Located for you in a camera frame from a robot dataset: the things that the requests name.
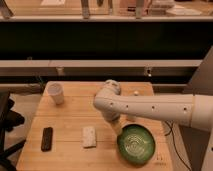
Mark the white sponge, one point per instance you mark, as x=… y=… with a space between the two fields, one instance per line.
x=89 y=137

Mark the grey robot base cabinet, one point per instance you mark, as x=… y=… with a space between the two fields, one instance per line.
x=198 y=143

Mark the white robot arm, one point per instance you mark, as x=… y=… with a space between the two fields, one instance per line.
x=195 y=111

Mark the green ceramic bowl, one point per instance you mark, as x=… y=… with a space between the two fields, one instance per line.
x=136 y=144

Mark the white tube bottle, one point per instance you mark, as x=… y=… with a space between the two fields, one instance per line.
x=130 y=117

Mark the white paper cup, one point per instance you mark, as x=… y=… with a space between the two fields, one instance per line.
x=55 y=91

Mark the black remote control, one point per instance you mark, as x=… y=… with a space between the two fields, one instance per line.
x=47 y=136

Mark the black office chair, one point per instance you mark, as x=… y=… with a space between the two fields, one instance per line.
x=8 y=120

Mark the grey window rail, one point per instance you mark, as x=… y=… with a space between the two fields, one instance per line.
x=98 y=63

